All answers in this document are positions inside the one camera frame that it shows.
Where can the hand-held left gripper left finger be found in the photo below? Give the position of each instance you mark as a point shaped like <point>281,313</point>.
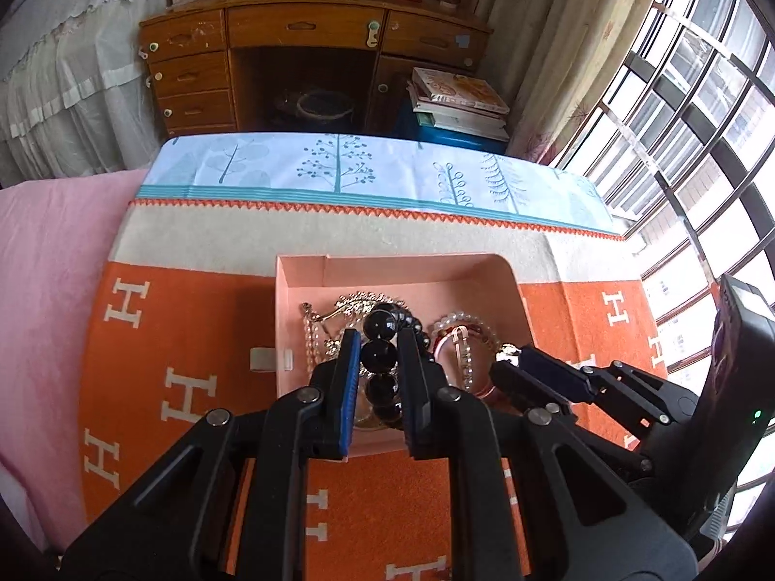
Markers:
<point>348,393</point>

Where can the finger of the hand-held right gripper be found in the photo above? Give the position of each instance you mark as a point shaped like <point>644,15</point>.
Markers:
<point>527,384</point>
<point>554,369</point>

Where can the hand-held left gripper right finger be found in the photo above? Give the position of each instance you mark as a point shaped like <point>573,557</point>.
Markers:
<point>407,393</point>

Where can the gold rhinestone hair comb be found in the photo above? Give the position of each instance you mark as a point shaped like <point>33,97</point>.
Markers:
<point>354,302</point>

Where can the pink paper box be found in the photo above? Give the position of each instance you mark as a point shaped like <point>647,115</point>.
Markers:
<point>387,271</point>

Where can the small white clasp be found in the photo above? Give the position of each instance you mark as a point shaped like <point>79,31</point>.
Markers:
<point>269,360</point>

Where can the orange patterned blanket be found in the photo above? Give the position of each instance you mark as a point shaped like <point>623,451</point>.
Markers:
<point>200,327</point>

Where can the blue leaf print sheet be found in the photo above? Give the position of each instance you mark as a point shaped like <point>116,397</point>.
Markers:
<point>399,169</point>

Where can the metal window grille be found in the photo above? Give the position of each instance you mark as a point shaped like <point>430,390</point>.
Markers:
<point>696,133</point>

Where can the blue storage box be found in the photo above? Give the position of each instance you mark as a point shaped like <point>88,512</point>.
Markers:
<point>424,130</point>

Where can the round woven basket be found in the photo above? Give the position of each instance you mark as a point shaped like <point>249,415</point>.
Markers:
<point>315,106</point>

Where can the stack of books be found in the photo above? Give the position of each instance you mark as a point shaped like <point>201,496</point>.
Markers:
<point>460,91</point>

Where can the pink bed sheet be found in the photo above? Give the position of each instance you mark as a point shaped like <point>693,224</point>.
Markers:
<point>54,290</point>

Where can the beige curtain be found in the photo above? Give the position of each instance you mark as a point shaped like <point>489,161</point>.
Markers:
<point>557,42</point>

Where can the wooden desk with drawers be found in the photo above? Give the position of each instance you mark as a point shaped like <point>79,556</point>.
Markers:
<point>303,24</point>

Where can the white lace cloth cover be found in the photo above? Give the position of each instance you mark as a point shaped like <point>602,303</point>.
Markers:
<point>60,72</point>

